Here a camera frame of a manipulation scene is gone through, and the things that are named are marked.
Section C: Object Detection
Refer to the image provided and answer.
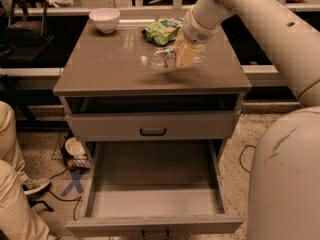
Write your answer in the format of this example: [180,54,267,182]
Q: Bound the white ceramic bowl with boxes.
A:
[89,8,120,33]

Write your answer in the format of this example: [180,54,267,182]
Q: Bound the clear plastic water bottle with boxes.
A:
[140,45,206,69]

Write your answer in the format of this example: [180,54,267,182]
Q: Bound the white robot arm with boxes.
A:
[183,0,320,240]

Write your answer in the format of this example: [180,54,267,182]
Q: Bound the grey drawer cabinet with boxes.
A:
[54,21,251,157]

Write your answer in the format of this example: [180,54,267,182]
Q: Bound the snack packet on floor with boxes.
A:
[66,159,91,170]

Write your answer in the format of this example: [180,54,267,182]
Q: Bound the black wire basket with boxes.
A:
[52,131,73,162]

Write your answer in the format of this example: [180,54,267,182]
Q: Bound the open grey drawer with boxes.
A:
[66,140,244,240]

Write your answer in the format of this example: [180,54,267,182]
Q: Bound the person's beige trouser legs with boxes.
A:
[0,102,56,240]

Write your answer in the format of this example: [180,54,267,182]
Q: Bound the grey sneaker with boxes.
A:
[22,178,50,196]

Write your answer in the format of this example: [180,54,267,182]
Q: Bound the closed grey drawer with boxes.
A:
[66,112,240,142]

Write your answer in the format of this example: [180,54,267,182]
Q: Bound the black chair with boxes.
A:
[0,0,52,62]

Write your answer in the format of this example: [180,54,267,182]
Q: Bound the black cable on floor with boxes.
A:
[238,144,257,174]

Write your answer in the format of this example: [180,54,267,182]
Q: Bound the black cable left floor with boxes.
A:
[48,168,83,222]

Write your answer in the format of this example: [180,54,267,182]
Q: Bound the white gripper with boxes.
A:
[174,8,214,67]

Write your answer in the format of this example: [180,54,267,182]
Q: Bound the green snack bag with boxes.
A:
[141,17,183,46]

